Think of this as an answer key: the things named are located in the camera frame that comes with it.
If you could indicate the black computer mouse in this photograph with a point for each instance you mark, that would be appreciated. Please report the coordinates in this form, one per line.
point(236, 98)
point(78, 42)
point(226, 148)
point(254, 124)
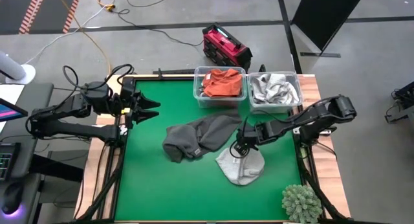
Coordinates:
point(13, 198)

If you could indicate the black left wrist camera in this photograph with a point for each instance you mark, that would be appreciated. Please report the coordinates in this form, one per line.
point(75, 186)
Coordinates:
point(128, 84)

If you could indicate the green artificial plant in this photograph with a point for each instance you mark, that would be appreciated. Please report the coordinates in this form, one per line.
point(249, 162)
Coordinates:
point(300, 203)

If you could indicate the light grey waffle towel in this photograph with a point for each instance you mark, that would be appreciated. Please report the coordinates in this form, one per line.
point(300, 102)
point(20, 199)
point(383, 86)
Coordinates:
point(258, 91)

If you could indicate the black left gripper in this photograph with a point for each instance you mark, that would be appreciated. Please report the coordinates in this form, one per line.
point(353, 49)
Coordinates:
point(131, 102)

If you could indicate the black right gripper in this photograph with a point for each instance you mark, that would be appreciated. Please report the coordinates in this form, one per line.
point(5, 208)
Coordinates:
point(250, 136)

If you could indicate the black mat with orange stripes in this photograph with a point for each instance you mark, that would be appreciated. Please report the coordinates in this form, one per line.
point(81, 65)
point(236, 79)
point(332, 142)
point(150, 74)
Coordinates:
point(48, 10)

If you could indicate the black table clamp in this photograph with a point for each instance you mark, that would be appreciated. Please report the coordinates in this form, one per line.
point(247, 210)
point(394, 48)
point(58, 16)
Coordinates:
point(159, 75)
point(262, 68)

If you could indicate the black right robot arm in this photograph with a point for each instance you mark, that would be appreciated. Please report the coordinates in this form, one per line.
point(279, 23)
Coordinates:
point(317, 114)

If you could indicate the grey pole with white base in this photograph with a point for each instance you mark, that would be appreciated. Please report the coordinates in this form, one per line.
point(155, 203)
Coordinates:
point(24, 73)

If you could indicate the black side desk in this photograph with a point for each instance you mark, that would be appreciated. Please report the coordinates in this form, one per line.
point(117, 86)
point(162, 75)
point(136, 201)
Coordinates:
point(35, 97)

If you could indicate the clear plastic bin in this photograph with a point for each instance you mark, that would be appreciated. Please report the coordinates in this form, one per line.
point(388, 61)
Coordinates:
point(275, 109)
point(199, 102)

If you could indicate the rust orange towel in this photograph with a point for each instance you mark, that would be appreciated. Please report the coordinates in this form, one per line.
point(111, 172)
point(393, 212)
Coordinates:
point(223, 85)

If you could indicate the light grey knit towel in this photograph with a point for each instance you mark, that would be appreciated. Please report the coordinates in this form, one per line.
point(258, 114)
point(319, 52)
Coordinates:
point(241, 170)

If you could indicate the plain white towel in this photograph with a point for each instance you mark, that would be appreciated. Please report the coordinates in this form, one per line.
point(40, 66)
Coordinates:
point(286, 93)

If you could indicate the computer monitor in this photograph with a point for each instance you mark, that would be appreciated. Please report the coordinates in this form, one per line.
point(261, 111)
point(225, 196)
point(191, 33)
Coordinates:
point(8, 111)

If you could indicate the black standing divider panel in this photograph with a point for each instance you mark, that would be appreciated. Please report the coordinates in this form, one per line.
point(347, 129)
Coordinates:
point(323, 13)

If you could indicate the small yellow tag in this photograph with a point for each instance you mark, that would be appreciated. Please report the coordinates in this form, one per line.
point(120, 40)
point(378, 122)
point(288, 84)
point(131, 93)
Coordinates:
point(125, 111)

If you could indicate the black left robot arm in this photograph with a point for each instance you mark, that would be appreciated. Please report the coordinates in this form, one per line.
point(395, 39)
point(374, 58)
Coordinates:
point(74, 130)

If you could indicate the red and black toolbox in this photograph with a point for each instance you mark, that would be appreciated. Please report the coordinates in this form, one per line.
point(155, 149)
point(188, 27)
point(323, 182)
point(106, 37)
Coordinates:
point(223, 46)

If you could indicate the black backlit keyboard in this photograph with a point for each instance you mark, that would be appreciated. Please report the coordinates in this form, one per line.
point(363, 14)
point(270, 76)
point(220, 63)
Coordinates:
point(6, 162)

